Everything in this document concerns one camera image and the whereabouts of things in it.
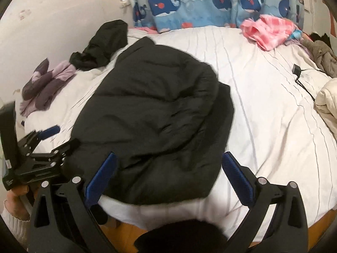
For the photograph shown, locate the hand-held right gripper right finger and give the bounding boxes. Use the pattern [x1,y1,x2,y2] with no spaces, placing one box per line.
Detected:
[222,151,308,253]

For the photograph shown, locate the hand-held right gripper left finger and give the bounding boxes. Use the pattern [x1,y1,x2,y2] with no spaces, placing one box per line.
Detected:
[28,152,118,253]

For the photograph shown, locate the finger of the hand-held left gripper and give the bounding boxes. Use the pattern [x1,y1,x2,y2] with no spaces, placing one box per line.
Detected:
[26,138,81,174]
[18,126,60,156]

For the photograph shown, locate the black puffer jacket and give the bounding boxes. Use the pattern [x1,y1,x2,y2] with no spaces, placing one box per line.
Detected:
[63,36,235,206]

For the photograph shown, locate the person's left hand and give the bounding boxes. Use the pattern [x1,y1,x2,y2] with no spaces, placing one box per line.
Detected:
[5,184,35,220]

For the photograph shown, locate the purple patchwork cloth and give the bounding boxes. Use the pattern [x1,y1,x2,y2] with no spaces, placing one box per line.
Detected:
[21,58,77,117]

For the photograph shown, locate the white striped bed sheet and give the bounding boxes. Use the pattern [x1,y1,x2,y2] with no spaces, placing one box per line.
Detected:
[14,25,337,243]

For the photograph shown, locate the black crumpled garment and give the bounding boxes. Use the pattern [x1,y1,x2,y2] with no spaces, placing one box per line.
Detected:
[70,20,128,71]

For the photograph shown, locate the cream quilted cloth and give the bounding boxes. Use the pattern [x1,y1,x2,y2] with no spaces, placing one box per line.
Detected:
[314,78,337,137]

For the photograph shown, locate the olive brown jacket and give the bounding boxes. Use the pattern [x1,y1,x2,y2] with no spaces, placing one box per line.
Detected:
[303,39,337,77]

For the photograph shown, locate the pink checked cloth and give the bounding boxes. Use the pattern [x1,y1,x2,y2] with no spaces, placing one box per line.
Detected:
[241,14,303,52]

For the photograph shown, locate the small dark cloth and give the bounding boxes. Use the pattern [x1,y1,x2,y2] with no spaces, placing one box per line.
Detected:
[311,33,330,43]

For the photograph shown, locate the whale print curtain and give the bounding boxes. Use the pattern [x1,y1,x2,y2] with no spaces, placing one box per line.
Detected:
[124,0,307,33]

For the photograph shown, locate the black charger with cable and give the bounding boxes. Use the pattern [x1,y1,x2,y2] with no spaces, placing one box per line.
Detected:
[292,64,316,102]

